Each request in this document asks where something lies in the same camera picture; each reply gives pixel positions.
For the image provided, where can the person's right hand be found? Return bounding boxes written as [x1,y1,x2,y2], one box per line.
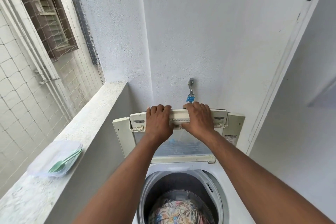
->
[182,102,216,140]

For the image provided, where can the person's left hand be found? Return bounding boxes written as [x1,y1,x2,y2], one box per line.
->
[146,104,174,143]

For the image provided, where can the folding washing machine lid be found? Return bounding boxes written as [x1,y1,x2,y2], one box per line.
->
[130,108,229,165]

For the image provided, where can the person's left forearm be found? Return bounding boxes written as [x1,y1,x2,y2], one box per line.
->
[73,133,168,224]

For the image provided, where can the person's right forearm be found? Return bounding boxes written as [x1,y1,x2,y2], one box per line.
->
[195,130,334,224]

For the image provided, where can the white top-load washing machine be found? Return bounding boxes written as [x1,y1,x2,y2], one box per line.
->
[112,112,257,224]

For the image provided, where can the steel washing machine drum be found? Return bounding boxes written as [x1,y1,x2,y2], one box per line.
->
[139,169,228,224]

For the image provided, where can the floral patterned garment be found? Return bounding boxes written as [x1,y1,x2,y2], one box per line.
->
[148,197,211,224]

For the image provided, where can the green plastic scoop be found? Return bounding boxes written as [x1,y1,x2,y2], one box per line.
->
[48,148,82,174]

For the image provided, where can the clear plastic lidded container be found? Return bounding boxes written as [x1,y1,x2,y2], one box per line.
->
[27,140,83,179]

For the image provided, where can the white safety net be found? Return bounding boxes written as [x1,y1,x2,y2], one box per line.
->
[0,0,106,193]

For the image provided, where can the brown louvred window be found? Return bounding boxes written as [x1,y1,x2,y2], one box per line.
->
[16,0,79,61]

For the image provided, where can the dark tiled wall strip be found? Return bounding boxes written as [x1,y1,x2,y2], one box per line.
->
[71,0,99,66]

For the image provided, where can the white door frame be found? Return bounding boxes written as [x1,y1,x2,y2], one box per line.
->
[246,0,335,151]

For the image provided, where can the white wall pipes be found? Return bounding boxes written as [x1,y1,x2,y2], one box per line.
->
[0,0,72,123]

